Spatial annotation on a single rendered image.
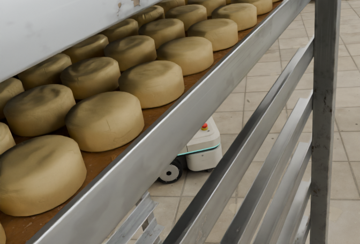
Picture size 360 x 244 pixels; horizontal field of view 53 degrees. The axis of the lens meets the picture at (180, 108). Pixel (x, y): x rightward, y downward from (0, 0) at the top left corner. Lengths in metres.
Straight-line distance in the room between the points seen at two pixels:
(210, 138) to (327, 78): 1.45
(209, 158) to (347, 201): 0.72
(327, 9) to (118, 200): 0.43
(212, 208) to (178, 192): 1.76
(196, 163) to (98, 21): 1.92
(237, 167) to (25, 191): 0.19
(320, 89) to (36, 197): 0.48
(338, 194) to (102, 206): 1.87
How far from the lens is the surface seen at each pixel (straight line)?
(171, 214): 1.94
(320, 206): 0.74
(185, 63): 0.31
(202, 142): 1.99
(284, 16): 0.41
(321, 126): 0.63
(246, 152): 0.34
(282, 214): 0.52
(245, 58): 0.31
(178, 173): 2.08
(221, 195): 0.30
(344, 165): 2.20
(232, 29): 0.36
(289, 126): 0.57
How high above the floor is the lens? 1.35
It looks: 28 degrees down
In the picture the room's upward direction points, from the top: 10 degrees counter-clockwise
